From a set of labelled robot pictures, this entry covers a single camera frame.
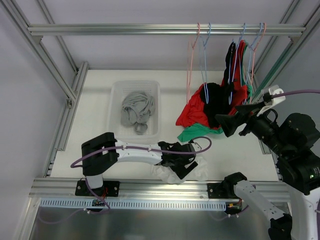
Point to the white plastic basket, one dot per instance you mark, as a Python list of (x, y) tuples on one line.
[(119, 91)]

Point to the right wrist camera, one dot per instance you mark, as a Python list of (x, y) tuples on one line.
[(271, 97)]

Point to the light blue hanger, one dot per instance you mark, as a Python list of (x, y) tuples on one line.
[(203, 62)]

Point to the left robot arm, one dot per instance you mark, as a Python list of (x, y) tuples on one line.
[(102, 152)]

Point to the white tank top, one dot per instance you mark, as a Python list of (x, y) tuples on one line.
[(166, 174)]

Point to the right aluminium frame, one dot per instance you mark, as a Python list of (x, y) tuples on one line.
[(292, 61)]

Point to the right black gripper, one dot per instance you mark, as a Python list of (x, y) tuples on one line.
[(246, 122)]

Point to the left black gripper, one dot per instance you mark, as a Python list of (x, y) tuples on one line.
[(182, 164)]

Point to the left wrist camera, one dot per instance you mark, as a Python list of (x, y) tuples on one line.
[(196, 147)]

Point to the green tank top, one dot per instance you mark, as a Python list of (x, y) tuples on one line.
[(197, 132)]

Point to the left aluminium frame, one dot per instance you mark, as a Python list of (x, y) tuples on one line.
[(72, 91)]

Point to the black tank top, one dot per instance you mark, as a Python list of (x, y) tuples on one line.
[(215, 96)]

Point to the aluminium frame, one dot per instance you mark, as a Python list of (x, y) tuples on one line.
[(72, 91), (292, 61)]

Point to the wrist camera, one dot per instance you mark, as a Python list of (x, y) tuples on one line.
[(196, 147), (271, 97)]

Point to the grey tank top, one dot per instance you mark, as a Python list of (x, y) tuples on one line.
[(136, 109)]

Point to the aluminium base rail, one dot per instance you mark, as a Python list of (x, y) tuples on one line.
[(274, 191)]

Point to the pink hanger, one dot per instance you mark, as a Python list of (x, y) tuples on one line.
[(252, 69), (190, 56)]

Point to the white slotted cable duct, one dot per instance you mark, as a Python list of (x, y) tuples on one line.
[(135, 204)]

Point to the blue hanger with black top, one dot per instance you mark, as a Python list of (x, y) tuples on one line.
[(233, 60)]

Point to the aluminium hanging rail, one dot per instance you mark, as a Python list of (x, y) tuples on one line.
[(126, 29)]

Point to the red tank top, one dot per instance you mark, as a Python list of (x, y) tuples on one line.
[(192, 115)]

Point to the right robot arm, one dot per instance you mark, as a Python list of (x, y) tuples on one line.
[(299, 167)]

